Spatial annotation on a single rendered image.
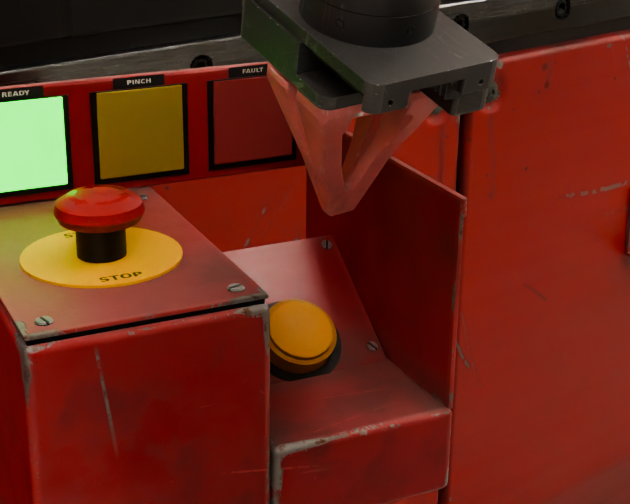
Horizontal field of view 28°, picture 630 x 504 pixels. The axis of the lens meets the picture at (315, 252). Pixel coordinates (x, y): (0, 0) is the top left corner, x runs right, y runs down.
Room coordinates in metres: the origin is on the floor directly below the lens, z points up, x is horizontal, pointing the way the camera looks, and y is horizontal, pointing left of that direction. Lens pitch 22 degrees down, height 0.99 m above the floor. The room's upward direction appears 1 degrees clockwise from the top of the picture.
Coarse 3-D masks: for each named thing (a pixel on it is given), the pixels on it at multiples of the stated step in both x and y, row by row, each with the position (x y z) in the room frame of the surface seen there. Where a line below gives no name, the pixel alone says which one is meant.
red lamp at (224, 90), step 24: (216, 96) 0.63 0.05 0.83; (240, 96) 0.64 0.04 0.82; (264, 96) 0.65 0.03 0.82; (216, 120) 0.63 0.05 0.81; (240, 120) 0.64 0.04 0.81; (264, 120) 0.65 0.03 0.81; (216, 144) 0.63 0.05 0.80; (240, 144) 0.64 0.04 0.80; (264, 144) 0.64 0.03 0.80; (288, 144) 0.65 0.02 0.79
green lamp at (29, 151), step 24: (0, 120) 0.58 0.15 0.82; (24, 120) 0.59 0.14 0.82; (48, 120) 0.59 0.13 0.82; (0, 144) 0.58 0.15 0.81; (24, 144) 0.59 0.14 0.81; (48, 144) 0.59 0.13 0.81; (0, 168) 0.58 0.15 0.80; (24, 168) 0.59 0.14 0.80; (48, 168) 0.59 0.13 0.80; (0, 192) 0.58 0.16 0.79
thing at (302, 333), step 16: (288, 304) 0.57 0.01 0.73; (304, 304) 0.57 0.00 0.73; (272, 320) 0.56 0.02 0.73; (288, 320) 0.56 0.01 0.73; (304, 320) 0.57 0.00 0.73; (320, 320) 0.57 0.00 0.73; (272, 336) 0.55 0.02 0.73; (288, 336) 0.56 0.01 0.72; (304, 336) 0.56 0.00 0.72; (320, 336) 0.56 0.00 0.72; (336, 336) 0.57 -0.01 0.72; (272, 352) 0.55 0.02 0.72; (288, 352) 0.55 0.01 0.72; (304, 352) 0.55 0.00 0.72; (320, 352) 0.55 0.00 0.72; (288, 368) 0.55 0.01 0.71; (304, 368) 0.55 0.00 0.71
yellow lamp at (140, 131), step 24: (96, 96) 0.61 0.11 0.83; (120, 96) 0.61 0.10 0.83; (144, 96) 0.62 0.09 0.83; (168, 96) 0.62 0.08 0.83; (120, 120) 0.61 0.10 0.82; (144, 120) 0.62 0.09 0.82; (168, 120) 0.62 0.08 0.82; (120, 144) 0.61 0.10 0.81; (144, 144) 0.62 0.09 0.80; (168, 144) 0.62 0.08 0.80; (120, 168) 0.61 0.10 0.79; (144, 168) 0.62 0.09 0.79; (168, 168) 0.62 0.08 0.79
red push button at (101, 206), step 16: (80, 192) 0.52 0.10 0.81; (96, 192) 0.52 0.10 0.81; (112, 192) 0.52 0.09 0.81; (128, 192) 0.52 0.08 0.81; (64, 208) 0.51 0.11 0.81; (80, 208) 0.51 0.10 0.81; (96, 208) 0.51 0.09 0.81; (112, 208) 0.51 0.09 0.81; (128, 208) 0.51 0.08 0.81; (144, 208) 0.52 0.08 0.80; (64, 224) 0.51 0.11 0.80; (80, 224) 0.50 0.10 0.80; (96, 224) 0.50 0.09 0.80; (112, 224) 0.50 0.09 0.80; (128, 224) 0.51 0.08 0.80; (80, 240) 0.51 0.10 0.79; (96, 240) 0.51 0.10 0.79; (112, 240) 0.51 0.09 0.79; (80, 256) 0.51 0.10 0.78; (96, 256) 0.51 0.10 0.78; (112, 256) 0.51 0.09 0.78
